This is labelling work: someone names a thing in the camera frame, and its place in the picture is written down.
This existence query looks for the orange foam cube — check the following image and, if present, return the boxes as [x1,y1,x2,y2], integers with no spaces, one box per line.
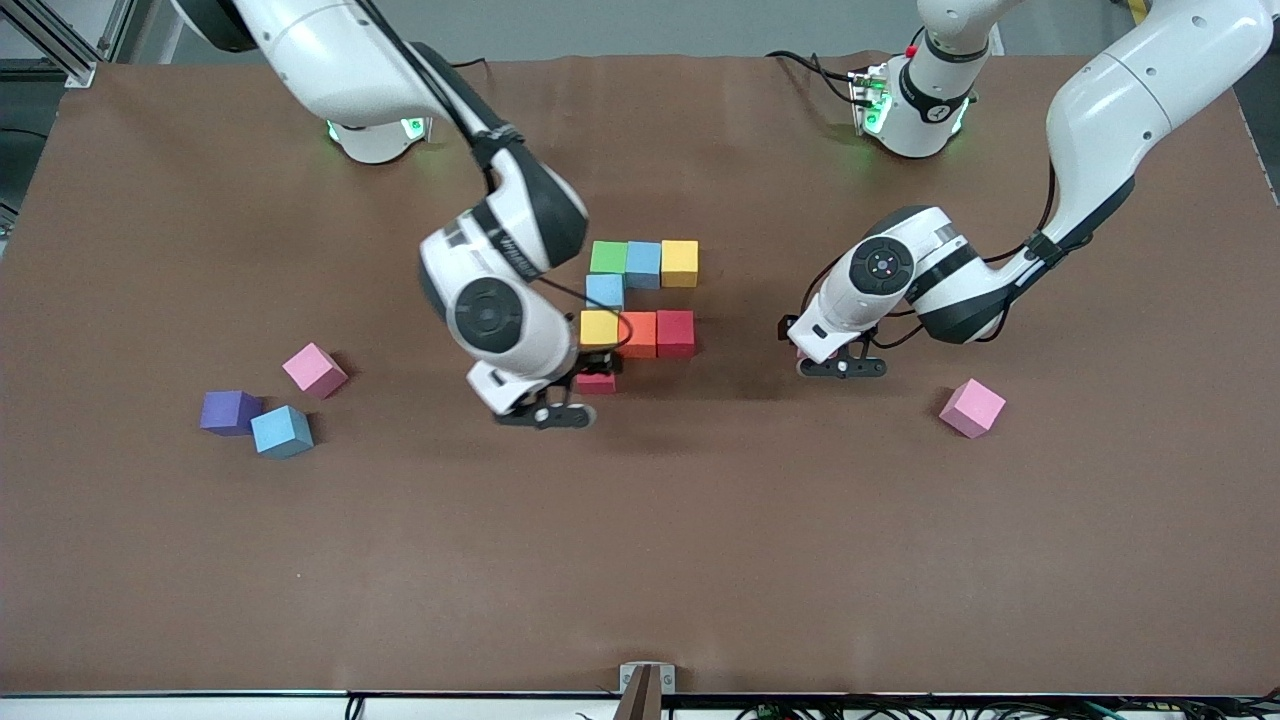
[618,312,659,359]

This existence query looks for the brown table cover sheet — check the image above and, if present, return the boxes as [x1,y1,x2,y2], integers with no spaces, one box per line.
[0,52,1280,696]

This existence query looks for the purple foam cube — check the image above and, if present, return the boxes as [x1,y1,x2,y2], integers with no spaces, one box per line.
[199,390,264,437]

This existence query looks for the black left base cable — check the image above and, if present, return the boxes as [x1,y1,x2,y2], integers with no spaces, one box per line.
[765,48,869,109]

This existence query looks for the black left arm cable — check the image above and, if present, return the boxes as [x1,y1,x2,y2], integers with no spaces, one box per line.
[800,165,1061,351]

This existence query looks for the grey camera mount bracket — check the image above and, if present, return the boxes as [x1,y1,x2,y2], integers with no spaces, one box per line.
[612,662,677,720]

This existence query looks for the white table front rail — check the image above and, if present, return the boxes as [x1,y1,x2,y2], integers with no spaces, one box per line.
[0,692,1280,720]

